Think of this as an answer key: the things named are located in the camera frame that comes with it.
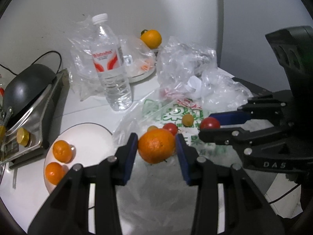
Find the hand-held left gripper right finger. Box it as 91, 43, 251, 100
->
175, 133, 285, 235

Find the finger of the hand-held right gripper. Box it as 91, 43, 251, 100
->
199, 127, 291, 150
209, 94, 291, 128

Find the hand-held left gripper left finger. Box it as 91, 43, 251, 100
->
27, 133, 139, 235

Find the red cherry tomato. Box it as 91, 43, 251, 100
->
200, 117, 220, 130
163, 123, 178, 136

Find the small tangerine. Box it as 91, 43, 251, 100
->
45, 162, 66, 186
52, 140, 74, 163
138, 128, 176, 164

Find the white round plate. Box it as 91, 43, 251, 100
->
43, 123, 115, 196

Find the green printed plastic bag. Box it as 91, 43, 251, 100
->
112, 88, 247, 235

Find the crumpled clear plastic bag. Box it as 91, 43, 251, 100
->
156, 36, 255, 110

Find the clear plastic water bottle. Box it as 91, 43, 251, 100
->
90, 13, 134, 112

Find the white dish with scraps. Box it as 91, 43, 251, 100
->
122, 49, 157, 84

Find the steel induction cooker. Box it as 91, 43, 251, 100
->
0, 69, 70, 169

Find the grey door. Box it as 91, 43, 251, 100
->
215, 0, 313, 98

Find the brass cooker knob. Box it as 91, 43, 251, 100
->
17, 128, 31, 147

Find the large orange with stem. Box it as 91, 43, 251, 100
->
140, 29, 162, 49

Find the black wok with wooden handle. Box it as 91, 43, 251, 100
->
0, 64, 58, 137

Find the black cooker power cable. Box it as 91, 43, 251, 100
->
0, 51, 62, 75

